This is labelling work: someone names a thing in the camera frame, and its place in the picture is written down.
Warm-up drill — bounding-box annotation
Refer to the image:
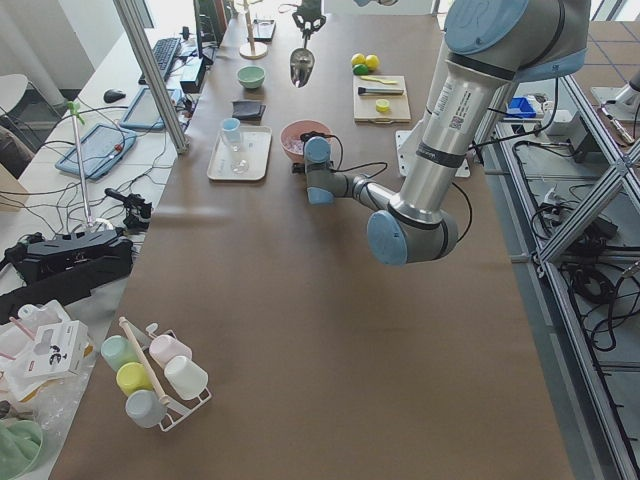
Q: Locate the upper yellow lemon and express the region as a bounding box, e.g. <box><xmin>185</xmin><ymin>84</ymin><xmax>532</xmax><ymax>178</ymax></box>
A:
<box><xmin>365</xmin><ymin>54</ymin><xmax>380</xmax><ymax>71</ymax></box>

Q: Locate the wooden cup stand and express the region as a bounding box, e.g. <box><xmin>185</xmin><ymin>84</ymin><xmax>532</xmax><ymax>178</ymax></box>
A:
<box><xmin>233</xmin><ymin>0</ymin><xmax>268</xmax><ymax>60</ymax></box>

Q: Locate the grey cup on rack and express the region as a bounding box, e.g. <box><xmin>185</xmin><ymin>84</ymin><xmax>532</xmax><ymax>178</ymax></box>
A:
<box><xmin>125</xmin><ymin>390</ymin><xmax>167</xmax><ymax>428</ymax></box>

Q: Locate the half lemon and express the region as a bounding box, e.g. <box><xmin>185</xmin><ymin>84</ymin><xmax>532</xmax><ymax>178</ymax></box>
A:
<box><xmin>375</xmin><ymin>98</ymin><xmax>391</xmax><ymax>113</ymax></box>

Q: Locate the pink cup on rack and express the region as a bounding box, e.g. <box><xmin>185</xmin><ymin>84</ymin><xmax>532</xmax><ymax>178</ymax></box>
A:
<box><xmin>149</xmin><ymin>334</ymin><xmax>192</xmax><ymax>368</ymax></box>

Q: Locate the yellow lemon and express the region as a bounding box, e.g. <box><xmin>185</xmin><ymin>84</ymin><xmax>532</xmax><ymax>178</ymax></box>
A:
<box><xmin>365</xmin><ymin>54</ymin><xmax>380</xmax><ymax>71</ymax></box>
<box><xmin>351</xmin><ymin>53</ymin><xmax>366</xmax><ymax>66</ymax></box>

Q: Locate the light blue cup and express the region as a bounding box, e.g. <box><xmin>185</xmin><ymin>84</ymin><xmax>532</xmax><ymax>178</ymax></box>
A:
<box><xmin>221</xmin><ymin>117</ymin><xmax>242</xmax><ymax>151</ymax></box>

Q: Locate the black monitor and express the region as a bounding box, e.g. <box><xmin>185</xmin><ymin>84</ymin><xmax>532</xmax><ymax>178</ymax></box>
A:
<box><xmin>193</xmin><ymin>0</ymin><xmax>227</xmax><ymax>66</ymax></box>

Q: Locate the green lime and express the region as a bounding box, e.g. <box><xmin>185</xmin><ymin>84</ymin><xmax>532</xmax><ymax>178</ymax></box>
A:
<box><xmin>352</xmin><ymin>64</ymin><xmax>369</xmax><ymax>76</ymax></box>

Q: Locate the white wire cup rack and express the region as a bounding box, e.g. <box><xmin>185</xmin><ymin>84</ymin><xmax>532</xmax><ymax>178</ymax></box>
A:
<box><xmin>128</xmin><ymin>320</ymin><xmax>213</xmax><ymax>432</ymax></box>

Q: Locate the green bowl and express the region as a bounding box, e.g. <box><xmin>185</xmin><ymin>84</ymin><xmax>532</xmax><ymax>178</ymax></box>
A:
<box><xmin>237</xmin><ymin>65</ymin><xmax>266</xmax><ymax>90</ymax></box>

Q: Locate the wooden rack handle rod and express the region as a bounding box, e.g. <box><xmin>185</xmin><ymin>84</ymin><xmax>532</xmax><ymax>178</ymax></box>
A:
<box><xmin>118</xmin><ymin>316</ymin><xmax>170</xmax><ymax>406</ymax></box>

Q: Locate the yellow cup on rack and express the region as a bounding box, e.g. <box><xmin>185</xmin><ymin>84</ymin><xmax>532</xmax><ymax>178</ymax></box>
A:
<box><xmin>116</xmin><ymin>362</ymin><xmax>153</xmax><ymax>396</ymax></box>

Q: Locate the grey folded cloth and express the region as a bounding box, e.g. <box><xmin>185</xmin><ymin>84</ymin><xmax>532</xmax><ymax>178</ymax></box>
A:
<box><xmin>232</xmin><ymin>100</ymin><xmax>266</xmax><ymax>121</ymax></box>

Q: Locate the black computer mouse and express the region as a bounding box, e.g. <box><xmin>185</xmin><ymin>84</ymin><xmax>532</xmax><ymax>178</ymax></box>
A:
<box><xmin>103</xmin><ymin>89</ymin><xmax>126</xmax><ymax>104</ymax></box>

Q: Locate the cream rabbit tray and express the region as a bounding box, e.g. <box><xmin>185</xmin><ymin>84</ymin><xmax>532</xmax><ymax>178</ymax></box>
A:
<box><xmin>206</xmin><ymin>125</ymin><xmax>272</xmax><ymax>181</ymax></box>

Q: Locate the clear wine glass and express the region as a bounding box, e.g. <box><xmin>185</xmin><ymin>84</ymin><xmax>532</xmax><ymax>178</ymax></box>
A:
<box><xmin>231</xmin><ymin>134</ymin><xmax>249</xmax><ymax>174</ymax></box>

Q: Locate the black framed tray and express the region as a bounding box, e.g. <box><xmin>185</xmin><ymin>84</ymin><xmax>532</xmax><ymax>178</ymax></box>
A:
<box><xmin>252</xmin><ymin>19</ymin><xmax>276</xmax><ymax>43</ymax></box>

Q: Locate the bamboo cutting board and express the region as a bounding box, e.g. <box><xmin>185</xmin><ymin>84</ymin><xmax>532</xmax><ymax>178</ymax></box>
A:
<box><xmin>353</xmin><ymin>75</ymin><xmax>411</xmax><ymax>124</ymax></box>

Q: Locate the white product box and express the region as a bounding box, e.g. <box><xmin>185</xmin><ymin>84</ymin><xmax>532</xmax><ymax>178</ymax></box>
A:
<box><xmin>25</xmin><ymin>321</ymin><xmax>89</xmax><ymax>379</ymax></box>

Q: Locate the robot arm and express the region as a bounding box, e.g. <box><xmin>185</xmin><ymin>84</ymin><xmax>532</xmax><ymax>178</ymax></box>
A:
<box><xmin>304</xmin><ymin>1</ymin><xmax>590</xmax><ymax>265</ymax></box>

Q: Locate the yellow plastic knife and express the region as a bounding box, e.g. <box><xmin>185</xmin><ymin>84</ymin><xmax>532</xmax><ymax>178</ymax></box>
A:
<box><xmin>359</xmin><ymin>75</ymin><xmax>398</xmax><ymax>85</ymax></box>

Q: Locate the steel muddler black tip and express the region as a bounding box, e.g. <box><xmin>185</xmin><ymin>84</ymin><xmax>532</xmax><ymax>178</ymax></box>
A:
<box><xmin>357</xmin><ymin>86</ymin><xmax>404</xmax><ymax>96</ymax></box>

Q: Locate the black device bag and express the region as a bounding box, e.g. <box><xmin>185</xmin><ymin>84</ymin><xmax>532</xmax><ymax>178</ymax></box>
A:
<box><xmin>1</xmin><ymin>229</ymin><xmax>133</xmax><ymax>324</ymax></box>

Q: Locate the green cup on rack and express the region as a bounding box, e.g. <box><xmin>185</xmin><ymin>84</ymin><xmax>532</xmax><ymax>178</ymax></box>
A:
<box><xmin>100</xmin><ymin>335</ymin><xmax>138</xmax><ymax>372</ymax></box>

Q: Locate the blue parts bin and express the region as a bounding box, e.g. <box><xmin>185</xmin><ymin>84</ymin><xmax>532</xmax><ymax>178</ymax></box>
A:
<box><xmin>506</xmin><ymin>96</ymin><xmax>543</xmax><ymax>119</ymax></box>

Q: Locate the clear ice cubes pile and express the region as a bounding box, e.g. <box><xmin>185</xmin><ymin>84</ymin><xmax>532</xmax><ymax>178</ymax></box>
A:
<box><xmin>282</xmin><ymin>137</ymin><xmax>304</xmax><ymax>155</ymax></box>

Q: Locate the metal ice scoop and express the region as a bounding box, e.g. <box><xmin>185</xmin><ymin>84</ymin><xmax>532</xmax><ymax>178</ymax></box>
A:
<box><xmin>289</xmin><ymin>32</ymin><xmax>315</xmax><ymax>88</ymax></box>

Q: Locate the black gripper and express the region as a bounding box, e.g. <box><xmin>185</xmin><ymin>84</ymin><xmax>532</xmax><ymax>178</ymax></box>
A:
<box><xmin>292</xmin><ymin>0</ymin><xmax>326</xmax><ymax>31</ymax></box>
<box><xmin>292</xmin><ymin>162</ymin><xmax>306</xmax><ymax>174</ymax></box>

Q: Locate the blue teach pendant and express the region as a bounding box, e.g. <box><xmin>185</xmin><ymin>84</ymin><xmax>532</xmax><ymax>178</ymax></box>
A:
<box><xmin>81</xmin><ymin>124</ymin><xmax>138</xmax><ymax>180</ymax></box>
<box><xmin>119</xmin><ymin>86</ymin><xmax>165</xmax><ymax>131</ymax></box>

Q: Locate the black keyboard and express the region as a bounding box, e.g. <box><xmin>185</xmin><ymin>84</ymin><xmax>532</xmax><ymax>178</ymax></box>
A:
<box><xmin>152</xmin><ymin>37</ymin><xmax>182</xmax><ymax>80</ymax></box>

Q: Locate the lower yellow lemon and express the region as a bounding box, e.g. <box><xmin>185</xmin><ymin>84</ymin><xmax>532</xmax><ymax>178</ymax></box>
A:
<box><xmin>351</xmin><ymin>53</ymin><xmax>366</xmax><ymax>66</ymax></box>

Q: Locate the blue teach pendant near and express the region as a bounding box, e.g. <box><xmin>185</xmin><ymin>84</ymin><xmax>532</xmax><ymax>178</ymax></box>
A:
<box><xmin>81</xmin><ymin>124</ymin><xmax>138</xmax><ymax>180</ymax></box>

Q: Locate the pink bowl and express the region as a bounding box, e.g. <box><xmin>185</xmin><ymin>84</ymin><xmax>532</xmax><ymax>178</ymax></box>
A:
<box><xmin>280</xmin><ymin>119</ymin><xmax>331</xmax><ymax>163</ymax></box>

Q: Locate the white cup on rack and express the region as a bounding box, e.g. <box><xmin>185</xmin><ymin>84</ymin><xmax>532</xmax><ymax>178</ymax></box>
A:
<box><xmin>164</xmin><ymin>355</ymin><xmax>209</xmax><ymax>400</ymax></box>

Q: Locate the aluminium frame post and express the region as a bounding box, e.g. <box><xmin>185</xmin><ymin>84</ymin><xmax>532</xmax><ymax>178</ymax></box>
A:
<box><xmin>113</xmin><ymin>0</ymin><xmax>188</xmax><ymax>154</ymax></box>

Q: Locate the blue teach pendant far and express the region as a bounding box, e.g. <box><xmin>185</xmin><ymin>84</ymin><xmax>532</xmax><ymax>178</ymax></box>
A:
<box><xmin>119</xmin><ymin>86</ymin><xmax>165</xmax><ymax>131</ymax></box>

